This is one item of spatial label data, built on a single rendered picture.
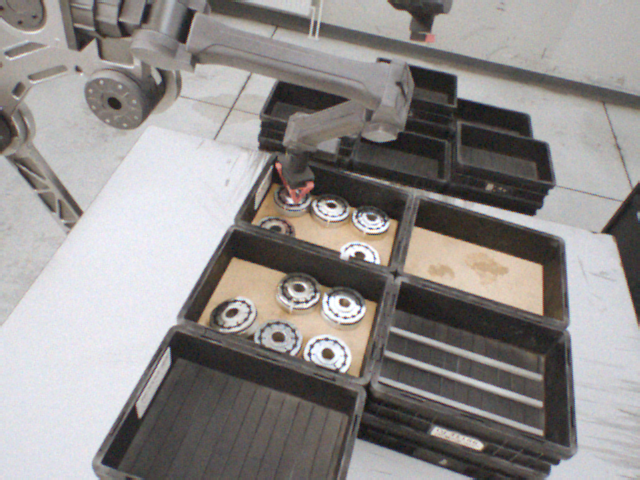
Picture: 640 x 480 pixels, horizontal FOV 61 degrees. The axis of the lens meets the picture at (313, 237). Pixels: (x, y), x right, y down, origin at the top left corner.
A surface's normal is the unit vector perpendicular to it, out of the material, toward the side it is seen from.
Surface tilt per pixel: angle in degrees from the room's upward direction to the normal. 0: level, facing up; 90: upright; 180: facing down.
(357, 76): 40
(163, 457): 0
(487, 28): 90
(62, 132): 0
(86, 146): 0
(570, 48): 90
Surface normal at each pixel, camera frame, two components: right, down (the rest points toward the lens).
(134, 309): 0.15, -0.68
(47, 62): -0.19, 0.69
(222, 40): 0.06, -0.06
